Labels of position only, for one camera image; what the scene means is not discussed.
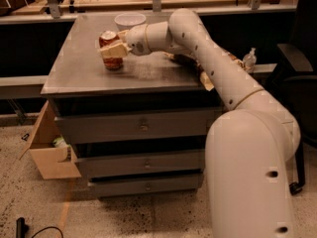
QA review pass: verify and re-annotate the red coke can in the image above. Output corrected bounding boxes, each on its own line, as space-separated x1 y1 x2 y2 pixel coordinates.
99 31 123 70

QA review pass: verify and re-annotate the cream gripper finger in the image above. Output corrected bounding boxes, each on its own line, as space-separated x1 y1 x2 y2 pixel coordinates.
99 44 127 59
117 30 128 43

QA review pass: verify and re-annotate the drawer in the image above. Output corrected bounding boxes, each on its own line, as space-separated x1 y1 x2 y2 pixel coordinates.
55 108 222 144
75 149 205 178
88 174 203 197

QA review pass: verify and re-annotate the black office chair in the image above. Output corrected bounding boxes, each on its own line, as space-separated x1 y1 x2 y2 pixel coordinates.
265 0 317 195

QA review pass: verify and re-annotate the top drawer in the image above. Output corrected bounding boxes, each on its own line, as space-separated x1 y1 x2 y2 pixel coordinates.
55 108 222 144

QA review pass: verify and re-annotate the white bowl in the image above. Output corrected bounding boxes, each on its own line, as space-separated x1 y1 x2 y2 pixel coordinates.
114 12 147 31

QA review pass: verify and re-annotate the cardboard box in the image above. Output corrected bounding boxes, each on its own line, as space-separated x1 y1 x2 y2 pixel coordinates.
19 102 81 179

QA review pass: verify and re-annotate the bottom drawer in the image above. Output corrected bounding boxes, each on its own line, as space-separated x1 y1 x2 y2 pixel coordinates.
88 174 203 197

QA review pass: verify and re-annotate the middle drawer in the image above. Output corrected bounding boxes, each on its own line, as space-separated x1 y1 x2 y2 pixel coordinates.
75 149 205 178

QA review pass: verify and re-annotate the grey drawer cabinet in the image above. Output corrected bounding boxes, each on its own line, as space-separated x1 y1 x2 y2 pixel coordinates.
42 14 222 195

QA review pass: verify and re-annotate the chip bag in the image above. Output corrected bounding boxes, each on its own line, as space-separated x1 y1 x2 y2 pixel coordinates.
163 50 252 91

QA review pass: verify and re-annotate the clear sanitizer bottle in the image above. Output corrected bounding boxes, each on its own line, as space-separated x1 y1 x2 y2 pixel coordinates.
243 48 257 73

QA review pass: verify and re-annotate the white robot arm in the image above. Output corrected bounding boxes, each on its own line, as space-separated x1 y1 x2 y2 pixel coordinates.
100 9 300 238

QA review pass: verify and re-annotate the black cable with plug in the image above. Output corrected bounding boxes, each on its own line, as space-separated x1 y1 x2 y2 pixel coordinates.
15 217 64 238

